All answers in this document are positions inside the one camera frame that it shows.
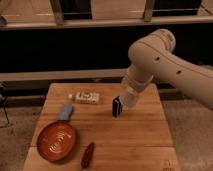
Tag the wooden railing beam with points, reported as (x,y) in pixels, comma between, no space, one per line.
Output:
(160,20)

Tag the red chili pepper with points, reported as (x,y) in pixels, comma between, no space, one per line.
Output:
(87,155)

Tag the blue sponge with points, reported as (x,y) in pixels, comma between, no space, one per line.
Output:
(65,112)

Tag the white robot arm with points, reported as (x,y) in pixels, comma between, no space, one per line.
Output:
(151,56)

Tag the small clear plastic bottle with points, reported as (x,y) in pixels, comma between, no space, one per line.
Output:
(85,97)

